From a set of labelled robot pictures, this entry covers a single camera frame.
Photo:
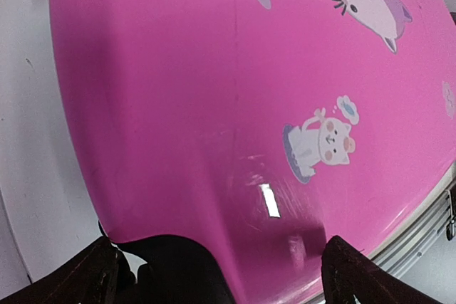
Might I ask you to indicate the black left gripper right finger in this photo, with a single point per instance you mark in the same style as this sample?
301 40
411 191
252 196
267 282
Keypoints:
348 276

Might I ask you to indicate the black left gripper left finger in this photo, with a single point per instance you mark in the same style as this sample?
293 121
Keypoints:
89 277

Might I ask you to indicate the pink hard-shell kids suitcase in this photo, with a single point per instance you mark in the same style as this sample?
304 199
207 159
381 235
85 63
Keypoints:
225 142

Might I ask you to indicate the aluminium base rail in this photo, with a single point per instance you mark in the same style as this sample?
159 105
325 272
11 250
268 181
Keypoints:
426 212

